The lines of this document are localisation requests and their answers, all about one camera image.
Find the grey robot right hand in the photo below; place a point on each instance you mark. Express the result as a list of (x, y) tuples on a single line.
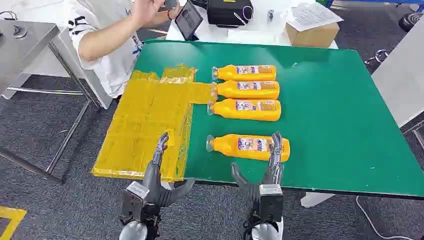
[(274, 175)]

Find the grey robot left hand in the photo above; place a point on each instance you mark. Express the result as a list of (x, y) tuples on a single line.
[(153, 185)]

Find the orange drink bottle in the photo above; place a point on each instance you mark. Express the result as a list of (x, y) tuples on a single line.
[(228, 111), (232, 73), (228, 90), (228, 147)]

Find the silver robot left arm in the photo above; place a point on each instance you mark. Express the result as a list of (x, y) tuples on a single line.
[(132, 232)]

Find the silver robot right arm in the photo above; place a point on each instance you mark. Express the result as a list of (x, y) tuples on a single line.
[(265, 232)]

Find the white table leg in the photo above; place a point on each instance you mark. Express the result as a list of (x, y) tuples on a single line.
[(314, 199)]

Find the yellow sheet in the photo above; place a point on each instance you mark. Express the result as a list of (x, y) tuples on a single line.
[(145, 126)]

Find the person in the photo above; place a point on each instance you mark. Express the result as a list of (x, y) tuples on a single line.
[(112, 66)]

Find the cardboard box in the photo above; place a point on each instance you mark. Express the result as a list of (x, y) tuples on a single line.
[(313, 36)]

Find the white table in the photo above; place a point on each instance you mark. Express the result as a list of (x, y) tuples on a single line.
[(215, 33)]

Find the grey table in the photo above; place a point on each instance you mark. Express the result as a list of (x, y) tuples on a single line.
[(400, 79)]

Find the small dark clip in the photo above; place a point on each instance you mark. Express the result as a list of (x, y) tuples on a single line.
[(270, 15)]

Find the printed paper sheet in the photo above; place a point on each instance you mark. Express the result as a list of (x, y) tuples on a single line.
[(313, 16)]

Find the black bag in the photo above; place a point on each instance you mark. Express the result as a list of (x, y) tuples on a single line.
[(225, 13)]

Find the black tablet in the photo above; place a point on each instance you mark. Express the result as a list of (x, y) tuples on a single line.
[(188, 19)]

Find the person's hand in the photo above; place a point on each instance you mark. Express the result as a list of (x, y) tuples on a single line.
[(144, 10)]

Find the steel table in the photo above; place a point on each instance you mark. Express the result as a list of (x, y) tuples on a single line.
[(23, 49)]

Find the black wheel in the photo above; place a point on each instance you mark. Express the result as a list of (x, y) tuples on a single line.
[(410, 21)]

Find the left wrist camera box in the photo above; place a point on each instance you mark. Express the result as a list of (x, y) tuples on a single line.
[(134, 200)]

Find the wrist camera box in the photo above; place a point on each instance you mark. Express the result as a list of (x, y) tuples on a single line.
[(271, 203), (134, 200)]

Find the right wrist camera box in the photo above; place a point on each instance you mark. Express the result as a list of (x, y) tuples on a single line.
[(271, 203)]

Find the blue metal frame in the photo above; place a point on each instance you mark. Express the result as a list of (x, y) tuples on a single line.
[(364, 1)]

